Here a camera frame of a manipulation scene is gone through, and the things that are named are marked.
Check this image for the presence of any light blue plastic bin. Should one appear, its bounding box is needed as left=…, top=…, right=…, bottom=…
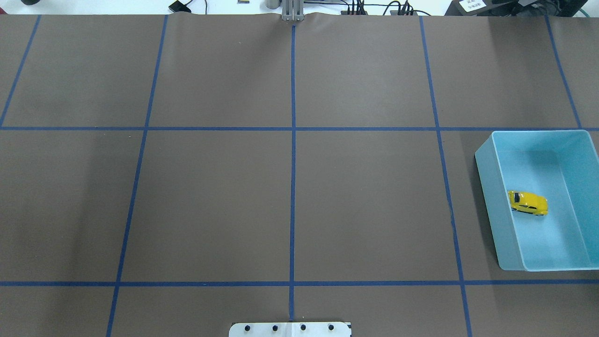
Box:
left=475, top=130, right=599, bottom=272

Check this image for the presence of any yellow beetle toy car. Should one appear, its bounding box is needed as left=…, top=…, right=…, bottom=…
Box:
left=508, top=190, right=548, bottom=216

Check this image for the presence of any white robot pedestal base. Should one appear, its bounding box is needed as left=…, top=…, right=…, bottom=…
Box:
left=228, top=322, right=352, bottom=337

